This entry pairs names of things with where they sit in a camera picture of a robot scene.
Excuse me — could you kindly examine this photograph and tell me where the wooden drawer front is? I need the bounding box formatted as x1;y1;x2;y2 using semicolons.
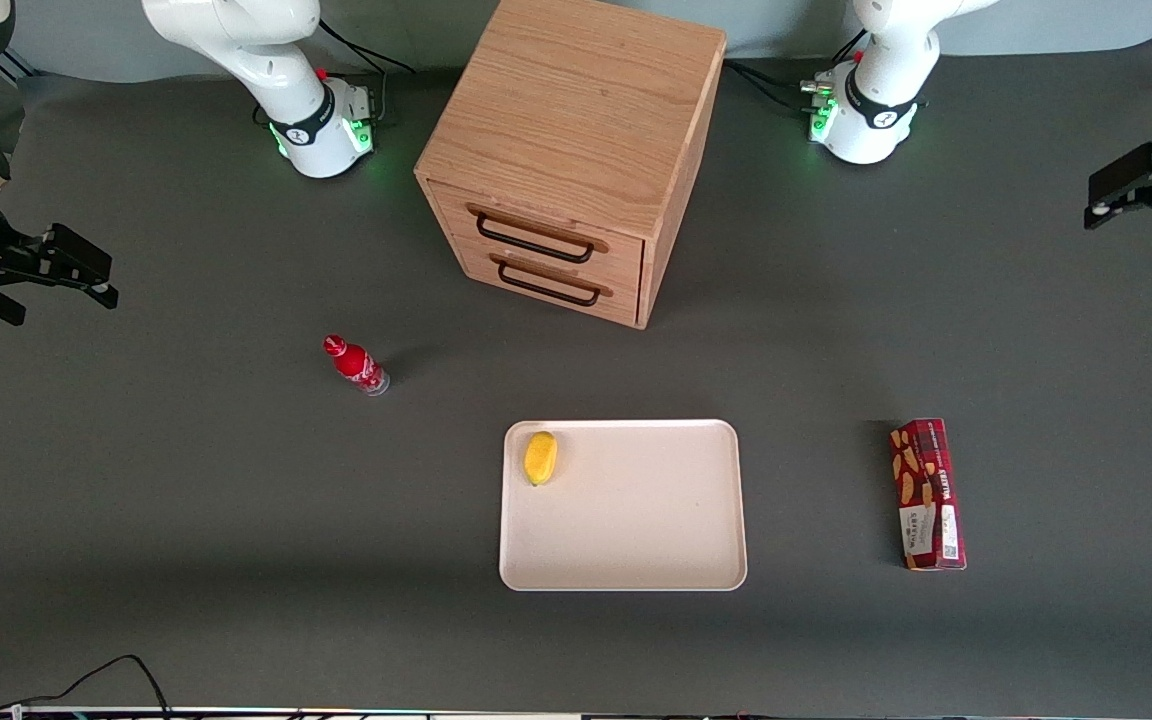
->
458;243;642;327
428;180;646;283

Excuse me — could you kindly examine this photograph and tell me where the black arm base cable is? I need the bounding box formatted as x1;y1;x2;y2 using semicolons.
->
724;58;821;113
319;18;418;127

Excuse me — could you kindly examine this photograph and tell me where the black left arm base cable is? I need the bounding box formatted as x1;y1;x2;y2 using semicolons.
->
724;58;821;113

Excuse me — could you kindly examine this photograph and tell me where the red soda bottle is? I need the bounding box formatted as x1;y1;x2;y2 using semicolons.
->
323;334;391;397

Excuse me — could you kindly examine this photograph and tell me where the cream plastic tray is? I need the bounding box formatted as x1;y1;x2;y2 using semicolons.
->
499;419;748;593

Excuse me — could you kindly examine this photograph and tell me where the black right arm base cable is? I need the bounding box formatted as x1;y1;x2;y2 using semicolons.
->
319;18;418;127

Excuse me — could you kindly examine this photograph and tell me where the black metal drawer handle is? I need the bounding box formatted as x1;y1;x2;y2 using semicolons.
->
489;254;614;308
467;204;610;265

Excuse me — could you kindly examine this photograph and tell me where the black looping table cable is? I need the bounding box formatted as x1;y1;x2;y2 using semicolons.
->
0;654;173;717

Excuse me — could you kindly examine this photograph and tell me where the yellow lemon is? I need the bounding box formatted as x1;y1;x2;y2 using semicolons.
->
523;431;559;488

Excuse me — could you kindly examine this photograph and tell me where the red cookie box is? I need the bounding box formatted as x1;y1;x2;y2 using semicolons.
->
889;418;968;572

